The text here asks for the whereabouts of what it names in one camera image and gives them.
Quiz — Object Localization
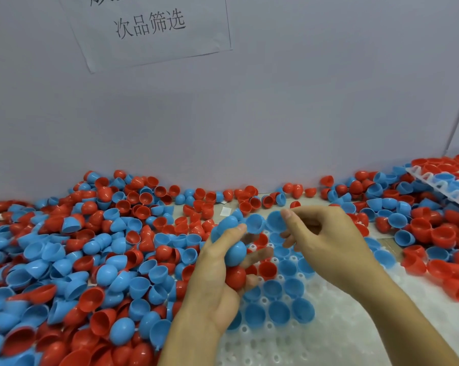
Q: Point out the person's right hand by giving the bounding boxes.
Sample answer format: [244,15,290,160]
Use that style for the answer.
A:
[280,206,372,289]

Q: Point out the person's left hand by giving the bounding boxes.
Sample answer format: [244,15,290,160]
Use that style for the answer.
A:
[178,224,274,334]

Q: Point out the person's left forearm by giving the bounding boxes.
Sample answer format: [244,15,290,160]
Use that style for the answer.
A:
[157,310,232,366]

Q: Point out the person's right forearm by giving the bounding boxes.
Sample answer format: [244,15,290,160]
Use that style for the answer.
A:
[344,263,459,366]

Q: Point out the rows of blue seated shells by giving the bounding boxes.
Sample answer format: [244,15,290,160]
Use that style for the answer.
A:
[226,232,316,332]

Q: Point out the white plastic holed tray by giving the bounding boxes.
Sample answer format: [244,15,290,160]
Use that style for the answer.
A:
[214,209,459,366]

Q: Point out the pile of red and blue shells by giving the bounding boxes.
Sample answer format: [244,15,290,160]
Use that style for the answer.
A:
[320,154,459,302]
[0,169,318,366]

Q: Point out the clear plastic tray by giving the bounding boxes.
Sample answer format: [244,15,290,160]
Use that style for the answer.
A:
[405,163,459,215]

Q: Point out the white paper sign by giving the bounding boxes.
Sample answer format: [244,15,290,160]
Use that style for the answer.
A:
[58,0,233,74]

